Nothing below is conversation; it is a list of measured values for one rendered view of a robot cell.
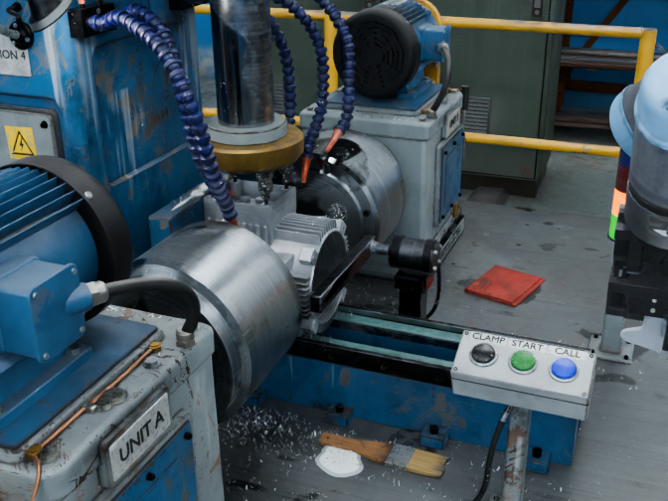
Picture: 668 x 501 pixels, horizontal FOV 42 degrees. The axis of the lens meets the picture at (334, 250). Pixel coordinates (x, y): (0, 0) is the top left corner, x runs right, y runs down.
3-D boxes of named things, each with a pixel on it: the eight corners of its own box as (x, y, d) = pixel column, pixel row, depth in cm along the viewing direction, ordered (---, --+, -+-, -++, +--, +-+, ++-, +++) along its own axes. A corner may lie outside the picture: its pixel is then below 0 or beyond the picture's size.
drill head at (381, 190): (235, 287, 160) (227, 160, 150) (320, 211, 195) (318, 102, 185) (361, 310, 152) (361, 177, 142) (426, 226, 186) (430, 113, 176)
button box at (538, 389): (451, 394, 112) (448, 371, 108) (464, 351, 116) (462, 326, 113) (586, 422, 106) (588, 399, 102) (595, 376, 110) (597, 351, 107)
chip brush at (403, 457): (314, 448, 135) (314, 444, 135) (326, 430, 139) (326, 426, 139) (440, 480, 128) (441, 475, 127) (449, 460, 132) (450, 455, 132)
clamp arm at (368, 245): (362, 249, 155) (305, 311, 134) (362, 233, 154) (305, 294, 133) (381, 250, 154) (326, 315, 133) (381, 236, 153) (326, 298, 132)
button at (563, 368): (549, 382, 106) (549, 374, 105) (553, 363, 108) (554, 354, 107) (574, 387, 105) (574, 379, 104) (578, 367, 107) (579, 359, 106)
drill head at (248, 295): (29, 472, 112) (-4, 303, 102) (177, 340, 143) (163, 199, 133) (196, 521, 104) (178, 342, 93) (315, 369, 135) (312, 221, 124)
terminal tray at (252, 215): (205, 239, 142) (202, 198, 139) (235, 216, 151) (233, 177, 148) (270, 250, 138) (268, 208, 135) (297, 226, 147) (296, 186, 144)
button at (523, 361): (508, 374, 108) (508, 366, 107) (513, 355, 110) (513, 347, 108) (532, 379, 107) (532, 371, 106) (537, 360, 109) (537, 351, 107)
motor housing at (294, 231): (199, 332, 145) (190, 228, 137) (250, 284, 161) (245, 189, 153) (308, 354, 138) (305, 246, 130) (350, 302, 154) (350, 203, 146)
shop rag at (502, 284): (495, 266, 194) (495, 262, 194) (546, 280, 188) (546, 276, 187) (463, 291, 183) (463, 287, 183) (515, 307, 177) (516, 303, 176)
